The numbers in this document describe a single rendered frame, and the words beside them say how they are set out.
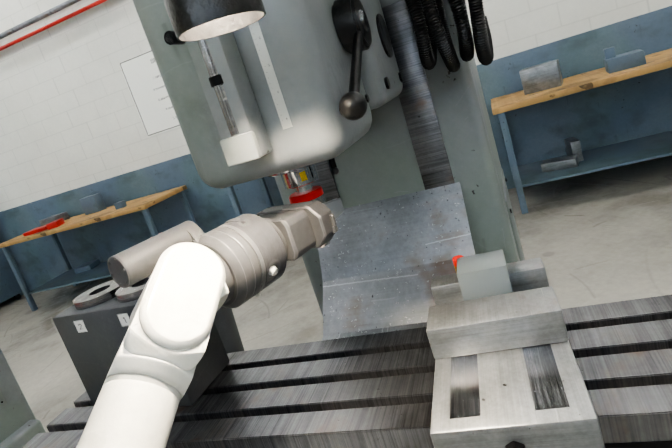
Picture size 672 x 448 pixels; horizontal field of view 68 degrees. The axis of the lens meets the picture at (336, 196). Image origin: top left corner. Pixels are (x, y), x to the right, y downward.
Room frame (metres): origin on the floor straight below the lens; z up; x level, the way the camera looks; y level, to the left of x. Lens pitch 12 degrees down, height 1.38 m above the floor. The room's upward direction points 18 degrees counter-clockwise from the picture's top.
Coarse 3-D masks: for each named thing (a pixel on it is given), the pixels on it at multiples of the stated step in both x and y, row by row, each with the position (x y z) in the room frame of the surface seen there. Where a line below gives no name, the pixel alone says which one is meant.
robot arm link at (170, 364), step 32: (160, 256) 0.45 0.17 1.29; (192, 256) 0.46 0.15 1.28; (160, 288) 0.42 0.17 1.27; (192, 288) 0.43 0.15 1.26; (160, 320) 0.39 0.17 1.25; (192, 320) 0.41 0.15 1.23; (128, 352) 0.38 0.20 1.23; (160, 352) 0.38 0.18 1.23; (192, 352) 0.39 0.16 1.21; (160, 384) 0.38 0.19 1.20
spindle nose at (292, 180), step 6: (306, 168) 0.64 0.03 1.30; (312, 168) 0.64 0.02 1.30; (288, 174) 0.63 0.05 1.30; (294, 174) 0.63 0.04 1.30; (306, 174) 0.63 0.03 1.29; (312, 174) 0.64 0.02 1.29; (282, 180) 0.65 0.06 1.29; (288, 180) 0.64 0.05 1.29; (294, 180) 0.63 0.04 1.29; (300, 180) 0.63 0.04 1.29; (306, 180) 0.63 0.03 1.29; (312, 180) 0.64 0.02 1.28; (288, 186) 0.64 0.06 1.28; (294, 186) 0.63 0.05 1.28; (300, 186) 0.63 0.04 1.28
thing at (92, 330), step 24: (96, 288) 0.86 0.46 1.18; (120, 288) 0.81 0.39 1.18; (72, 312) 0.80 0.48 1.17; (96, 312) 0.77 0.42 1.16; (120, 312) 0.75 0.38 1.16; (72, 336) 0.80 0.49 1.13; (96, 336) 0.78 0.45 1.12; (120, 336) 0.75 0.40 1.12; (216, 336) 0.82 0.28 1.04; (72, 360) 0.81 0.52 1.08; (96, 360) 0.79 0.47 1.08; (216, 360) 0.80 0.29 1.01; (96, 384) 0.80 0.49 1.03; (192, 384) 0.74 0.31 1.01
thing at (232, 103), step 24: (192, 48) 0.54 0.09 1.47; (216, 48) 0.53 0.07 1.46; (216, 72) 0.53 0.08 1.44; (240, 72) 0.55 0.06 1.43; (216, 96) 0.54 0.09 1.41; (240, 96) 0.53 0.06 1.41; (216, 120) 0.54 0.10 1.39; (240, 120) 0.53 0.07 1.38; (240, 144) 0.53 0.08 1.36; (264, 144) 0.55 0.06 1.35
